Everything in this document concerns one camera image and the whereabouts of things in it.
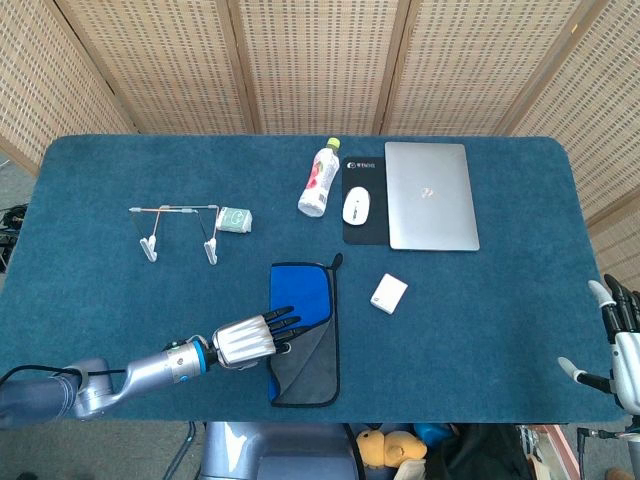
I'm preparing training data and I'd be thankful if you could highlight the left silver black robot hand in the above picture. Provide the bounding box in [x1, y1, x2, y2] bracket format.
[212, 306, 304, 371]

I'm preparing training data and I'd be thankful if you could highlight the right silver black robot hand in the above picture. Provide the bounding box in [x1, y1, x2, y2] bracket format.
[557, 273, 640, 411]

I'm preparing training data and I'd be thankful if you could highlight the grey and blue cloth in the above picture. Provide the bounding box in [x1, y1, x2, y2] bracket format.
[267, 253, 344, 407]

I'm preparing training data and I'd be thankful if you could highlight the grey robot torso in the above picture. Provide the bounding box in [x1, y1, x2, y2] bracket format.
[199, 422, 364, 480]

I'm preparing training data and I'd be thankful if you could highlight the green white tissue pack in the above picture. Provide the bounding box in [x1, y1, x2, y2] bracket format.
[215, 205, 253, 234]

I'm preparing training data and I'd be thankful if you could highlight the white power adapter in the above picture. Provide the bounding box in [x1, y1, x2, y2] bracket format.
[369, 272, 409, 315]

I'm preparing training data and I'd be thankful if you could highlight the white computer mouse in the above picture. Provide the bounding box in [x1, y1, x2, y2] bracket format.
[342, 186, 372, 226]

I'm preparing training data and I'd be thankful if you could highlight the blue carpet table cover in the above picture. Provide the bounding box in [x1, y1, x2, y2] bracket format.
[0, 133, 626, 425]

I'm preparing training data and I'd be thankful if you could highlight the plastic bottle green cap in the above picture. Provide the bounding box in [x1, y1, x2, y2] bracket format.
[297, 137, 343, 218]

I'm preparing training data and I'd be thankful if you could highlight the yellow plush toy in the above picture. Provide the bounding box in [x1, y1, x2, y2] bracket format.
[355, 428, 429, 470]

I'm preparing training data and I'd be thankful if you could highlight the black bag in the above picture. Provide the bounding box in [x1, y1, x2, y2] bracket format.
[424, 423, 532, 480]

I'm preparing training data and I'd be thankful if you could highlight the black mouse pad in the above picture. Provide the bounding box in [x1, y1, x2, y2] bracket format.
[341, 156, 391, 246]

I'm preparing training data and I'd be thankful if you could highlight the blue plastic object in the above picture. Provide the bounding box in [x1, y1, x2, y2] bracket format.
[413, 422, 454, 444]

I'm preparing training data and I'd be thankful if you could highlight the silver closed laptop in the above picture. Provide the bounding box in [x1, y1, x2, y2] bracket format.
[383, 141, 481, 252]

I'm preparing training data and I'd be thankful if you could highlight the woven bamboo folding screen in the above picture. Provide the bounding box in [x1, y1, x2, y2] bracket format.
[0, 0, 640, 306]

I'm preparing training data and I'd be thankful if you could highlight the pink wooden frame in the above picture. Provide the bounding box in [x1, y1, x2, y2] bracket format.
[529, 423, 576, 480]

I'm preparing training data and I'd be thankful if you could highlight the folding metal stand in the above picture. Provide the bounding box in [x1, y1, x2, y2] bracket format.
[128, 203, 221, 265]

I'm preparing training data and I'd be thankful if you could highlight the black cable bundle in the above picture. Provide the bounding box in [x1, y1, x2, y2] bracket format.
[0, 203, 32, 274]

